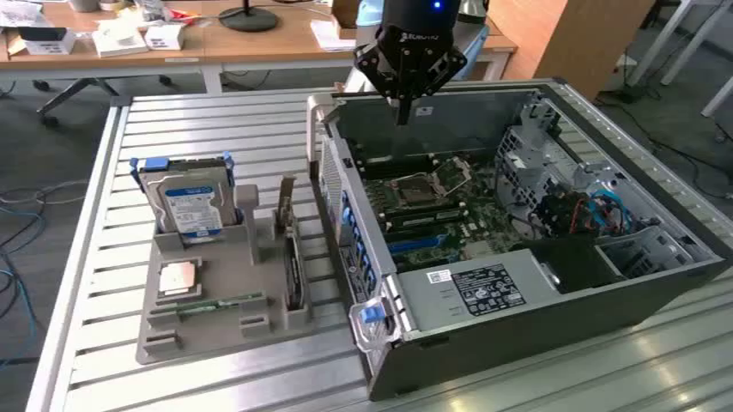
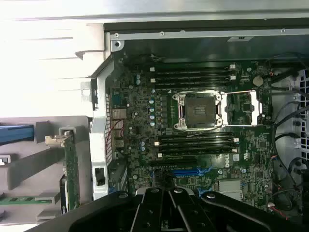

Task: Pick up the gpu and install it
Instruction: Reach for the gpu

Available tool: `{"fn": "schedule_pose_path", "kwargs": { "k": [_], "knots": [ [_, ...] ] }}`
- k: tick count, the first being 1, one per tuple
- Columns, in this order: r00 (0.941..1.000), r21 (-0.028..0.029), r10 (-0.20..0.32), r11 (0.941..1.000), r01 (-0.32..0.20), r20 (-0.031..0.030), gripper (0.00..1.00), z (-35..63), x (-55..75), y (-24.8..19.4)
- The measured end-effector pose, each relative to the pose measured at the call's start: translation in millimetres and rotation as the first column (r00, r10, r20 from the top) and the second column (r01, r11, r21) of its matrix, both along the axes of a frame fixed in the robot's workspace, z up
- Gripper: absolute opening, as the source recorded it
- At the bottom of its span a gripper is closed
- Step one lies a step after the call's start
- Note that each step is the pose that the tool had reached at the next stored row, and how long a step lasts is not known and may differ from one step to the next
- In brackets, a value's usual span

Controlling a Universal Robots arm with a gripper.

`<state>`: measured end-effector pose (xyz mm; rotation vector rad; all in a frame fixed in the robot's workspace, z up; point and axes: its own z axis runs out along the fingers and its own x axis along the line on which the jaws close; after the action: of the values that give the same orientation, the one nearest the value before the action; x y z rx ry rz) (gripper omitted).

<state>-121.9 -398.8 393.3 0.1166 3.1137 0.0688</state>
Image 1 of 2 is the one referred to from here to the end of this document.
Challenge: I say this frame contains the black power connector wires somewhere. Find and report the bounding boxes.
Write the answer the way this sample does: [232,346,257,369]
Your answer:
[537,192,580,237]

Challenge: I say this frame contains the white cardboard box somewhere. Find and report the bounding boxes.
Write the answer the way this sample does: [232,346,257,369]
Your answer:
[93,21,150,59]

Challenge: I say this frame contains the red black twisted wire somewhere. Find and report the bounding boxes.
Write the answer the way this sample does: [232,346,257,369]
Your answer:
[572,192,592,233]

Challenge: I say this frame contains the grey floor cable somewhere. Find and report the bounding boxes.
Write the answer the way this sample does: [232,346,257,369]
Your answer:
[0,179,87,206]

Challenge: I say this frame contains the metal socket cover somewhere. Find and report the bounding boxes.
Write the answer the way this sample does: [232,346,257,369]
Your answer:
[432,156,475,195]

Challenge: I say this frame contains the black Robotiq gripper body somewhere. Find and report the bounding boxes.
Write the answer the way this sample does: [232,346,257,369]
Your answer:
[376,0,464,83]

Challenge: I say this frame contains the grey parts rack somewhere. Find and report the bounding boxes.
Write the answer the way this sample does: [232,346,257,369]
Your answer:
[134,173,322,366]

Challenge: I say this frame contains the white paper stack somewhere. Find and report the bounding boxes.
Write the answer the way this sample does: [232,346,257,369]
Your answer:
[310,19,360,52]

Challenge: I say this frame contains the black office chair base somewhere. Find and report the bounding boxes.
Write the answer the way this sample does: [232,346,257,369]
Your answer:
[33,76,177,128]

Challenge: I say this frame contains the white labelled box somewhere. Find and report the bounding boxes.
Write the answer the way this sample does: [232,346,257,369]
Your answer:
[143,23,186,52]

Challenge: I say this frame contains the blue floor cable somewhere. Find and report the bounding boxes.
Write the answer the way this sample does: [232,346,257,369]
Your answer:
[0,204,47,366]

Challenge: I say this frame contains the wooden cabinet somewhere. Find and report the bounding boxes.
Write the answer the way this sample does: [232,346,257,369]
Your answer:
[504,0,657,94]

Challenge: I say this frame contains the green Dell motherboard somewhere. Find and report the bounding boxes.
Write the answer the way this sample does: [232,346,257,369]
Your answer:
[354,149,537,276]

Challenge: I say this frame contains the silver CPU chip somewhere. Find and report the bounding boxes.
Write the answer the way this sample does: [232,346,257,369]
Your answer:
[158,262,199,297]

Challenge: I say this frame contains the grey power supply unit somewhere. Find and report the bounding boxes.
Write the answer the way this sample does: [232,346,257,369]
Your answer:
[394,250,567,342]

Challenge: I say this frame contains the blue expansion slot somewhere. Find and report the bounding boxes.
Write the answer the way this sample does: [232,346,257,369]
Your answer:
[389,234,456,255]

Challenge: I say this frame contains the small grey disk bay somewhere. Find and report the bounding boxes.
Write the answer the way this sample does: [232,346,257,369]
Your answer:
[595,226,698,281]

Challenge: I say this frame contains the brown cardboard piece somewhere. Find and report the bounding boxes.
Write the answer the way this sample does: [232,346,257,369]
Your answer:
[5,29,30,61]

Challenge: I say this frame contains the green RAM stick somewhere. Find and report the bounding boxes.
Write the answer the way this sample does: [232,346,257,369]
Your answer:
[153,293,266,314]

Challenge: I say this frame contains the green graphics card black fan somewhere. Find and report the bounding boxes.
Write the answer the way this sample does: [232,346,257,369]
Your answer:
[273,173,314,313]

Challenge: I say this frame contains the wooden office desk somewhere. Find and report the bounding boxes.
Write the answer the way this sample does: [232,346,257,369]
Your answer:
[205,0,517,94]
[0,0,208,94]

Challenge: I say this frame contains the white table frame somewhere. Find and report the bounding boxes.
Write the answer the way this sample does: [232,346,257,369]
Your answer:
[624,0,733,118]

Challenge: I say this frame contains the CPU socket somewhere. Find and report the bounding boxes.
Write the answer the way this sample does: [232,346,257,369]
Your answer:
[393,173,444,208]

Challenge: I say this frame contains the black open PC case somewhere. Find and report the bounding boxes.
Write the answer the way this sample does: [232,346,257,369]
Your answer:
[306,76,733,403]

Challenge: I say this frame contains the black and white box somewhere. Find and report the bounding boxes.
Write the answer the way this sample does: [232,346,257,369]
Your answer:
[17,26,77,56]

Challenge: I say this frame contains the blue case release latch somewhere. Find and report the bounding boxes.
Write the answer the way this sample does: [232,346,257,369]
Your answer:
[358,301,384,326]

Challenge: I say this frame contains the black floor cable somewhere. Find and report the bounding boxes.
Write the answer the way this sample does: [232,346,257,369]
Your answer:
[595,42,733,198]

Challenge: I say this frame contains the black round lamp base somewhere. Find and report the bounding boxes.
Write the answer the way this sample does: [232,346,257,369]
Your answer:
[217,0,281,33]

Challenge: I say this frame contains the blue SATA wire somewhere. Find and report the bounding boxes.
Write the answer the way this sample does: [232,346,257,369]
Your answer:
[592,188,635,236]

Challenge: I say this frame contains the silver perforated disk bay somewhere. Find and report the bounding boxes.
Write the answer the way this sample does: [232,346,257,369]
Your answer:
[496,100,580,211]

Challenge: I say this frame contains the printed paper sheets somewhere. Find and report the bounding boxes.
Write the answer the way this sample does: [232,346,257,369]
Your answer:
[0,6,47,29]

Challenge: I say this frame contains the hard disk blue caddy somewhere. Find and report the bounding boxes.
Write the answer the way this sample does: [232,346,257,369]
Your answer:
[130,156,240,239]

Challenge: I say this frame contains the black RAM slot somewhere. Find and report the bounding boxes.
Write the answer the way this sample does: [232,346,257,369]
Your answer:
[386,215,467,229]
[358,152,432,167]
[382,204,460,219]
[384,209,464,224]
[389,220,469,235]

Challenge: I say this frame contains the silver finned heatsink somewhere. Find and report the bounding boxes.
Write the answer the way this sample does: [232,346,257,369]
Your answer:
[467,239,499,258]

